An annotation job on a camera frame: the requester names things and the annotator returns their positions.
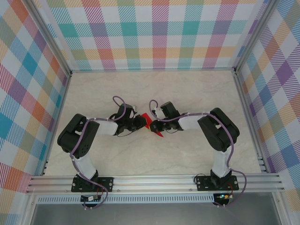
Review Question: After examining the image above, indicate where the aluminium back rail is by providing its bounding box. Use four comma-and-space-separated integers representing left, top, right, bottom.
70, 67, 236, 72

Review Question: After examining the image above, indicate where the aluminium side rail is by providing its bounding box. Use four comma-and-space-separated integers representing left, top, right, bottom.
41, 72, 72, 176
234, 71, 268, 174

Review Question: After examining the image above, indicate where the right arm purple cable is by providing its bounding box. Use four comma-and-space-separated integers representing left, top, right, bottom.
149, 100, 247, 209

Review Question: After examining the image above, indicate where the aluminium frame post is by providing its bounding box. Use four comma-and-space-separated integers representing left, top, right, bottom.
23, 0, 73, 78
234, 0, 278, 73

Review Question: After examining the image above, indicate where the red square paper sheet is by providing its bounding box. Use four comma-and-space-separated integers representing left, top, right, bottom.
141, 113, 165, 138

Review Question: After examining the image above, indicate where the slotted grey cable duct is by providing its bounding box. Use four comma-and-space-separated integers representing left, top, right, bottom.
36, 196, 215, 204

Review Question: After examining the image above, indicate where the grey metal panel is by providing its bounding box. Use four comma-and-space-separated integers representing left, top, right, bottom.
30, 203, 282, 225

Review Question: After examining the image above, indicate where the aluminium mounting rail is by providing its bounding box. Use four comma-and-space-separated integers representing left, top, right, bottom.
26, 175, 285, 194

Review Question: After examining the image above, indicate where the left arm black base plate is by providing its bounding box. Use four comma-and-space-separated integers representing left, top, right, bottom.
71, 177, 114, 193

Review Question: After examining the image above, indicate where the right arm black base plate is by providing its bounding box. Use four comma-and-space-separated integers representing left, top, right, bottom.
195, 175, 239, 192

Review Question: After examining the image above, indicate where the small black circuit board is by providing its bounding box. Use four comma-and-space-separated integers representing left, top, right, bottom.
81, 195, 102, 203

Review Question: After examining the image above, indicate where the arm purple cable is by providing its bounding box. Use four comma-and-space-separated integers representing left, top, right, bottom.
70, 95, 128, 210
149, 100, 247, 209

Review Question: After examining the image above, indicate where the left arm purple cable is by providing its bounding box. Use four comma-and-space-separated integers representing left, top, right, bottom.
70, 95, 128, 210

